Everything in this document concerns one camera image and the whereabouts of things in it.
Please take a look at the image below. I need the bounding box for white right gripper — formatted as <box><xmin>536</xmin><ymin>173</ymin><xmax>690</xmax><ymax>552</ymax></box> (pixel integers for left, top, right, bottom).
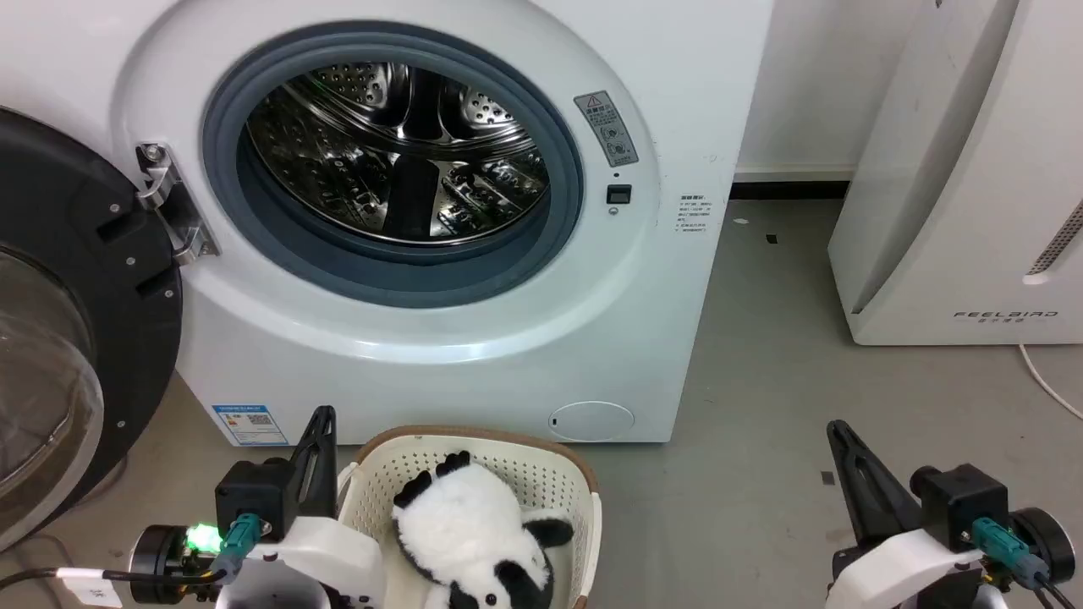
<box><xmin>827</xmin><ymin>420</ymin><xmax>989</xmax><ymax>609</ymax></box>

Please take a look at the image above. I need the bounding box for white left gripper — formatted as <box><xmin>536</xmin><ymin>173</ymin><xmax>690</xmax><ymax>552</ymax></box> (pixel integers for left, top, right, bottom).
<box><xmin>216</xmin><ymin>407</ymin><xmax>388</xmax><ymax>609</ymax></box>

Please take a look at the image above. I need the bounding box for panda plush toy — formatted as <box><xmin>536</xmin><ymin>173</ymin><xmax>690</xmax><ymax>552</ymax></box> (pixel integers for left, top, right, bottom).
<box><xmin>391</xmin><ymin>451</ymin><xmax>574</xmax><ymax>609</ymax></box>

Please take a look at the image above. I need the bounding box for washing machine door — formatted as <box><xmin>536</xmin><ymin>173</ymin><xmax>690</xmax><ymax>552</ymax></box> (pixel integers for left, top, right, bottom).
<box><xmin>0</xmin><ymin>108</ymin><xmax>184</xmax><ymax>552</ymax></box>

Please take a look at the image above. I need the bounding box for silver metal door hinge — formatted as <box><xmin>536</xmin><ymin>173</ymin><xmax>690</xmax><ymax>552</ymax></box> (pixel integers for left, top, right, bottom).
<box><xmin>135</xmin><ymin>142</ymin><xmax>221</xmax><ymax>266</ymax></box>

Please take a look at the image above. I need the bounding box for stainless steel washing machine drum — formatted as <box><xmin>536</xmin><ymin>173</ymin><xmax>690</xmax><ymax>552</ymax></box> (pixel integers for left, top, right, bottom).
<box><xmin>245</xmin><ymin>61</ymin><xmax>551</xmax><ymax>248</ymax></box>

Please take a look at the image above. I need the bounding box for blue energy label sticker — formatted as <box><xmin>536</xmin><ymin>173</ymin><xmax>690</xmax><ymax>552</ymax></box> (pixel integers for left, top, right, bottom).
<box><xmin>212</xmin><ymin>404</ymin><xmax>290</xmax><ymax>447</ymax></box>

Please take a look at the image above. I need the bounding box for cream plastic laundry basket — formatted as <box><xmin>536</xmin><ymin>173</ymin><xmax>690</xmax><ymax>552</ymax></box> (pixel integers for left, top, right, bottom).
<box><xmin>337</xmin><ymin>425</ymin><xmax>603</xmax><ymax>609</ymax></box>

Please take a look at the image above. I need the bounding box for round white filter cover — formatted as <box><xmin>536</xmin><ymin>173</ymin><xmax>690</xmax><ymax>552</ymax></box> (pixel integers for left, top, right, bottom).
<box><xmin>548</xmin><ymin>401</ymin><xmax>635</xmax><ymax>442</ymax></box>

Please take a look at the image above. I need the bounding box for grey rubber door gasket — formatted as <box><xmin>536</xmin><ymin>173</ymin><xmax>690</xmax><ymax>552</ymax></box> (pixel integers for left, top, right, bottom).
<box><xmin>201</xmin><ymin>21</ymin><xmax>585</xmax><ymax>310</ymax></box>

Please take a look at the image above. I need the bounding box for white air purifier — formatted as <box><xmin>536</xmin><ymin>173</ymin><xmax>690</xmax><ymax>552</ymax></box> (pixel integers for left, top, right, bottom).
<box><xmin>827</xmin><ymin>0</ymin><xmax>1083</xmax><ymax>346</ymax></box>

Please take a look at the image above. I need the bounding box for white front-load washing machine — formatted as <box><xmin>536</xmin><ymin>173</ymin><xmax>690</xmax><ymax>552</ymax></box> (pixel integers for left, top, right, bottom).
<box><xmin>0</xmin><ymin>0</ymin><xmax>775</xmax><ymax>447</ymax></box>

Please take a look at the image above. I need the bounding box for black baseboard strip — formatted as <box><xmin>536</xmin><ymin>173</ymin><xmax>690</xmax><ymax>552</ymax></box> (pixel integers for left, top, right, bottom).
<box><xmin>730</xmin><ymin>180</ymin><xmax>851</xmax><ymax>200</ymax></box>

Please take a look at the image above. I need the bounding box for small printed text sticker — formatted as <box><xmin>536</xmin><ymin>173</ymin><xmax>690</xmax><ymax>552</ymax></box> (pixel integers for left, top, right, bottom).
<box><xmin>675</xmin><ymin>195</ymin><xmax>716</xmax><ymax>236</ymax></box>

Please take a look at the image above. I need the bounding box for grey warning sticker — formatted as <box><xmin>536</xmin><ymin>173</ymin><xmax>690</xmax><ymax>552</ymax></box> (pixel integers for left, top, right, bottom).
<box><xmin>574</xmin><ymin>91</ymin><xmax>640</xmax><ymax>167</ymax></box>

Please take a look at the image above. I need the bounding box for teal left camera connector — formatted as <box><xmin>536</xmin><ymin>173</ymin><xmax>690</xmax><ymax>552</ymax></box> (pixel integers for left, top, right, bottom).
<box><xmin>212</xmin><ymin>513</ymin><xmax>263</xmax><ymax>584</ymax></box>

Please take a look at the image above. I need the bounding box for teal camera connector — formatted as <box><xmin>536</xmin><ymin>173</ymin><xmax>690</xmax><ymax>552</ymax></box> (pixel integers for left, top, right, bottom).
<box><xmin>212</xmin><ymin>513</ymin><xmax>263</xmax><ymax>584</ymax></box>
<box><xmin>971</xmin><ymin>518</ymin><xmax>1050</xmax><ymax>589</ymax></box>

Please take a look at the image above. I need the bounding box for teal right camera connector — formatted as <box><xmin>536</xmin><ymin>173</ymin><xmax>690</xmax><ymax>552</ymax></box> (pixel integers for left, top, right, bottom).
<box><xmin>971</xmin><ymin>518</ymin><xmax>1050</xmax><ymax>589</ymax></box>

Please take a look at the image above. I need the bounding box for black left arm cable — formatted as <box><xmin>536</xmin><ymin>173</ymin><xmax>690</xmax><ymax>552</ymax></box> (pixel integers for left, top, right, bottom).
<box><xmin>0</xmin><ymin>565</ymin><xmax>229</xmax><ymax>593</ymax></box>

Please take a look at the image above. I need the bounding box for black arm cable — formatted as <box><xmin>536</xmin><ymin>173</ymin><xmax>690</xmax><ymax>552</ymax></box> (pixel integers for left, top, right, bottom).
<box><xmin>0</xmin><ymin>565</ymin><xmax>229</xmax><ymax>593</ymax></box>
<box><xmin>1028</xmin><ymin>571</ymin><xmax>1083</xmax><ymax>609</ymax></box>

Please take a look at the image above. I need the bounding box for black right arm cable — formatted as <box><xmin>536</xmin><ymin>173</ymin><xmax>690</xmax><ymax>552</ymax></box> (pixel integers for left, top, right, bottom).
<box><xmin>1028</xmin><ymin>571</ymin><xmax>1083</xmax><ymax>609</ymax></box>

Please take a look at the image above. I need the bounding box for white power cable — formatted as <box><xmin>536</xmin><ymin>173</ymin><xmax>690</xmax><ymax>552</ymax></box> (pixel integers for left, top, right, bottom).
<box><xmin>1018</xmin><ymin>343</ymin><xmax>1083</xmax><ymax>421</ymax></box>

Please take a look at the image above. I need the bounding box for white cable tag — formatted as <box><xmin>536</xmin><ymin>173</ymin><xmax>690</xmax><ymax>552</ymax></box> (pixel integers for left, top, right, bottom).
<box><xmin>55</xmin><ymin>567</ymin><xmax>125</xmax><ymax>606</ymax></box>

